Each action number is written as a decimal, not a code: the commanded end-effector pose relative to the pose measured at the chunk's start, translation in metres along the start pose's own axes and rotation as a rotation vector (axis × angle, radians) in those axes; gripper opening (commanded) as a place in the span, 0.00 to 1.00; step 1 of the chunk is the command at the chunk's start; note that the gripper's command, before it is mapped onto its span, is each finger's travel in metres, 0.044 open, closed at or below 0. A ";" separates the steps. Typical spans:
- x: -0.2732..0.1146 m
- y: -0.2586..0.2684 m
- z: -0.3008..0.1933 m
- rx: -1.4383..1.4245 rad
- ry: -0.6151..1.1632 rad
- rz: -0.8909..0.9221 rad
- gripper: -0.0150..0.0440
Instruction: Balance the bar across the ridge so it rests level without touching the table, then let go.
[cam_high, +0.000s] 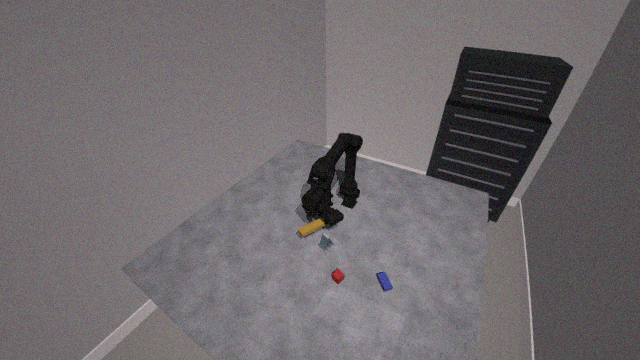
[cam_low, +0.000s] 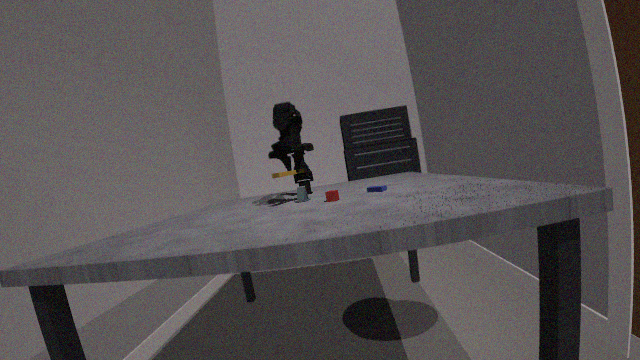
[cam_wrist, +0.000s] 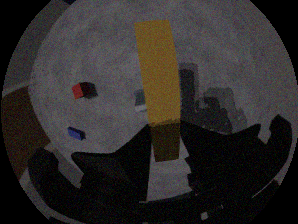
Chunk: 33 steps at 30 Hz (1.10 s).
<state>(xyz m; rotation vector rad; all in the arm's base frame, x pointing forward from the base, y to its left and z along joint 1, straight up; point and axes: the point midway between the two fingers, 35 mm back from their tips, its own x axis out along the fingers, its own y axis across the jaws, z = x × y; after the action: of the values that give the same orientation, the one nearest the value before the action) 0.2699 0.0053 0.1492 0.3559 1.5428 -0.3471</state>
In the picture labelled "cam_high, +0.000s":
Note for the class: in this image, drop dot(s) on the red block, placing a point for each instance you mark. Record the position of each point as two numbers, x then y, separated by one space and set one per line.
338 276

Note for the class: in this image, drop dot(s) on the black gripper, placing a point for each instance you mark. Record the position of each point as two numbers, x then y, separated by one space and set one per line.
331 215

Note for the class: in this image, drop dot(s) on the blue rectangular block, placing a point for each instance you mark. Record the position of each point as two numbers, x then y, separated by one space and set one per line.
384 282

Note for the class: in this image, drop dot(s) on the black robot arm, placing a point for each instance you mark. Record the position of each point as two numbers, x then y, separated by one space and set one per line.
324 170

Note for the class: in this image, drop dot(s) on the yellow bar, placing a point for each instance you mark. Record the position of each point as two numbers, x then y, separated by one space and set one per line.
308 229

